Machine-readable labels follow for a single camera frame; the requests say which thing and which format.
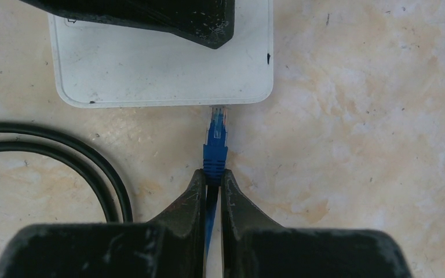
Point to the long white network switch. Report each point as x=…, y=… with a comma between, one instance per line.
x=107, y=66

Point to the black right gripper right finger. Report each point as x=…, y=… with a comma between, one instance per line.
x=254, y=245

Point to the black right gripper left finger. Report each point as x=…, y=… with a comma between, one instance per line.
x=172, y=244

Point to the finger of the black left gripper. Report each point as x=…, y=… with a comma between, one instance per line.
x=209, y=23

